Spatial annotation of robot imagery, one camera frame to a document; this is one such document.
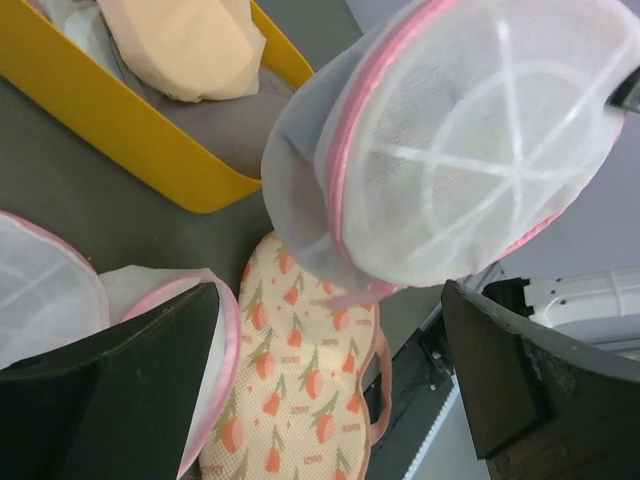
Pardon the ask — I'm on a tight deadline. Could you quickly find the yellow plastic basket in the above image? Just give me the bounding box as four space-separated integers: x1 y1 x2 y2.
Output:
1 1 313 213

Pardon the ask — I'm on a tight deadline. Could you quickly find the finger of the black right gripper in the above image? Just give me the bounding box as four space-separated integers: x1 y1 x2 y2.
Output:
607 68 640 113

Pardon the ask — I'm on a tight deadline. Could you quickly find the grey garment in basket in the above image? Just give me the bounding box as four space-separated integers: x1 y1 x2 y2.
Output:
141 66 294 179

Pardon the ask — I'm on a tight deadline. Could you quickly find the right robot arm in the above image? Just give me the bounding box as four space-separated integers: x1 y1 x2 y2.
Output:
483 87 639 357

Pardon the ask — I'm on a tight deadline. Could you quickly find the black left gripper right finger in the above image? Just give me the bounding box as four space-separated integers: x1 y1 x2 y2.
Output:
441 281 639 479

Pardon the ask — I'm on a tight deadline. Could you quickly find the tulip print bra bag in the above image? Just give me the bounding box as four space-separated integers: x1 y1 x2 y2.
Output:
198 233 391 480

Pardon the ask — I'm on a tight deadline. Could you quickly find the white garment in basket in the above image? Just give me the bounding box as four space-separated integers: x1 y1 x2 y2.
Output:
40 0 123 80

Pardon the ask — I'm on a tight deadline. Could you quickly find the empty pink-trimmed mesh laundry bag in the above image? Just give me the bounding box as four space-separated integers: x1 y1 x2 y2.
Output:
1 213 240 478

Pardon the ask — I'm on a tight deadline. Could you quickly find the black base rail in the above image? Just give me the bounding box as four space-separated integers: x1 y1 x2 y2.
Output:
365 305 456 479

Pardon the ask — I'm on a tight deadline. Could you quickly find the peach padded bra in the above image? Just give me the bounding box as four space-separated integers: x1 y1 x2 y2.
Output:
98 0 266 103

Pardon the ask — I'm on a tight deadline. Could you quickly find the white pink-trimmed mesh laundry bag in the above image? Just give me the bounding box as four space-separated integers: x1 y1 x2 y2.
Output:
261 1 639 303

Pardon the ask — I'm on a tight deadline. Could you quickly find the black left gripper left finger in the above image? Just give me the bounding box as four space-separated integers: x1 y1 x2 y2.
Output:
1 283 219 480

